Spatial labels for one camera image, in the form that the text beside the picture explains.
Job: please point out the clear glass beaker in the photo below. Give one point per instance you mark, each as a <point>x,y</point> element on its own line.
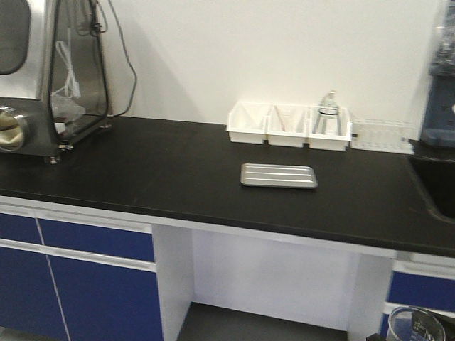
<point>407,323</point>

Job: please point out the silver metal tray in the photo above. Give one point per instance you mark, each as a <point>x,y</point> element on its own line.
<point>278,176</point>

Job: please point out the blue white bench cabinet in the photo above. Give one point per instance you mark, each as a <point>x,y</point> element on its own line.
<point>71,273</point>

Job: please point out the left white storage bin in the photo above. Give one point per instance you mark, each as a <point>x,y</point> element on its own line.
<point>247,122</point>

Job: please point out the white storage bin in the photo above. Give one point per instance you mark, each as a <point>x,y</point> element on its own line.
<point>247,122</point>
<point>330,142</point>
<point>288,125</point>

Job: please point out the middle white storage bin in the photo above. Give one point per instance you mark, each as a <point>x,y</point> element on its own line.
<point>288,125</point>

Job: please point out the right white storage bin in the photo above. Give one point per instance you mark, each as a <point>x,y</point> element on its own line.
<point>330,142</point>

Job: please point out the glass alcohol lamp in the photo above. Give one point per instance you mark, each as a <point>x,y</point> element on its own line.
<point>327,106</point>

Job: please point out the white test tube rack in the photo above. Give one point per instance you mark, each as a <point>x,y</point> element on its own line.
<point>388,136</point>

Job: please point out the stainless steel glove box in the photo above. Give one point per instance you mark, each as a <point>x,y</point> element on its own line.
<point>53,80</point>

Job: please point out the black sink basin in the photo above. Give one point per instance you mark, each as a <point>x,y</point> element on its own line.
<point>432,171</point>

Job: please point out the blue lab machine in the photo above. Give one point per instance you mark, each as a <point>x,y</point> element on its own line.
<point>438,124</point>

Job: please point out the blue right cabinet drawers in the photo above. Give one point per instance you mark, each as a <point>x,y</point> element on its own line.
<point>420,280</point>

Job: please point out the black wire tripod stand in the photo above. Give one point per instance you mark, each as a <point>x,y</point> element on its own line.
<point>328,126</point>

